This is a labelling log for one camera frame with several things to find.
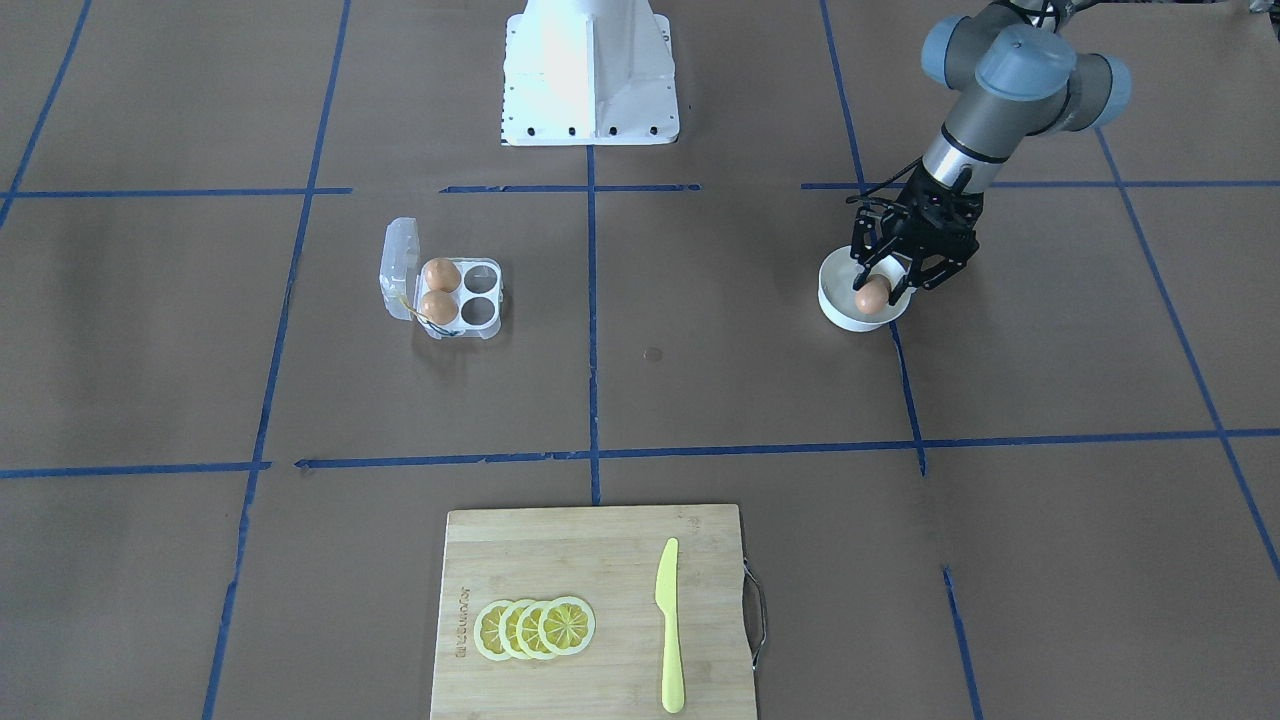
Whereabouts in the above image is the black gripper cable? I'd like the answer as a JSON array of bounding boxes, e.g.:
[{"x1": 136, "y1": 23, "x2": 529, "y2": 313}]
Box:
[{"x1": 849, "y1": 0, "x2": 1111, "y2": 217}]

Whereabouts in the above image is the bamboo cutting board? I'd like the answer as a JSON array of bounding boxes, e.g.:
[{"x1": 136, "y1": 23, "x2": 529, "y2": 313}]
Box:
[{"x1": 429, "y1": 503, "x2": 758, "y2": 719}]

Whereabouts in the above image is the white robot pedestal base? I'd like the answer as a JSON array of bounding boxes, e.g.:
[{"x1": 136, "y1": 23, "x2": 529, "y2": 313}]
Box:
[{"x1": 500, "y1": 1, "x2": 681, "y2": 147}]

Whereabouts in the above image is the yellow plastic knife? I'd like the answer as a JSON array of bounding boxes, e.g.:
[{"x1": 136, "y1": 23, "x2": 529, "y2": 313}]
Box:
[{"x1": 654, "y1": 537, "x2": 686, "y2": 714}]

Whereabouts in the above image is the white ceramic bowl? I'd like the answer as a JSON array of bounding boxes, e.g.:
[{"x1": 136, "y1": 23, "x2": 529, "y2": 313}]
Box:
[{"x1": 817, "y1": 243, "x2": 916, "y2": 332}]

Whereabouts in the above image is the brown egg rear carton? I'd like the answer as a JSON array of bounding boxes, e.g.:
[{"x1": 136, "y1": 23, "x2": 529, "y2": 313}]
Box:
[{"x1": 421, "y1": 258, "x2": 462, "y2": 293}]

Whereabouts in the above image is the lemon slice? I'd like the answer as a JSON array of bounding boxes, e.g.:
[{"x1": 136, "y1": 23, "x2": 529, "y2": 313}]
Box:
[
  {"x1": 498, "y1": 600, "x2": 534, "y2": 660},
  {"x1": 515, "y1": 601, "x2": 556, "y2": 661},
  {"x1": 540, "y1": 596, "x2": 596, "y2": 657}
]

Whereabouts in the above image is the brown egg carton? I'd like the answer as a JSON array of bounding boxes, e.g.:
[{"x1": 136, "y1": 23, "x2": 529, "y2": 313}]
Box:
[
  {"x1": 419, "y1": 290, "x2": 460, "y2": 327},
  {"x1": 421, "y1": 258, "x2": 462, "y2": 293}
]

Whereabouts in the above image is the brown egg from bowl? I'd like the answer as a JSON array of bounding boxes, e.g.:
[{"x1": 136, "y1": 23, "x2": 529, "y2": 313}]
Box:
[{"x1": 852, "y1": 274, "x2": 892, "y2": 316}]

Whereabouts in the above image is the lemon slice outermost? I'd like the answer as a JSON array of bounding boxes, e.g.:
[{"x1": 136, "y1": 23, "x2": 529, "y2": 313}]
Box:
[{"x1": 472, "y1": 600, "x2": 515, "y2": 662}]

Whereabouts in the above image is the brown egg front carton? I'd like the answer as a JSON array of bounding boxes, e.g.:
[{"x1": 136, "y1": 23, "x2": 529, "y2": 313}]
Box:
[{"x1": 419, "y1": 290, "x2": 460, "y2": 327}]

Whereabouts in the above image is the clear plastic egg carton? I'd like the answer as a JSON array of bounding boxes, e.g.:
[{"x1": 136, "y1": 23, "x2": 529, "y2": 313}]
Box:
[{"x1": 378, "y1": 217, "x2": 504, "y2": 340}]

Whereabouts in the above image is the lemon slice top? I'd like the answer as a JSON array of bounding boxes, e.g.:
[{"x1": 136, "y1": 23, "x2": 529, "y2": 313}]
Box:
[{"x1": 540, "y1": 596, "x2": 596, "y2": 657}]

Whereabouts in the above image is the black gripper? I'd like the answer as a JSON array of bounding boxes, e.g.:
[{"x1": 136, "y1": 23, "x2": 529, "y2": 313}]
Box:
[{"x1": 850, "y1": 165, "x2": 984, "y2": 306}]

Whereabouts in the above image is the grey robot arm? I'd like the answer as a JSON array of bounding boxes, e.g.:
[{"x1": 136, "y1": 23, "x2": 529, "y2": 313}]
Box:
[{"x1": 850, "y1": 1, "x2": 1133, "y2": 304}]

